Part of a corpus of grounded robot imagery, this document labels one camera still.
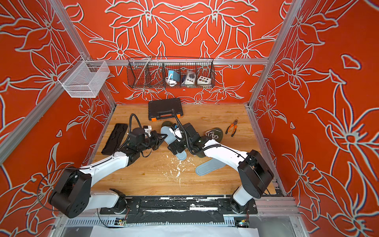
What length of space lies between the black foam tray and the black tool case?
0.69 feet

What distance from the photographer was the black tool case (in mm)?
1089

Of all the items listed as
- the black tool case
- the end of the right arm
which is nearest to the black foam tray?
the black tool case

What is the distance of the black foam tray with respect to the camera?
0.93 meters
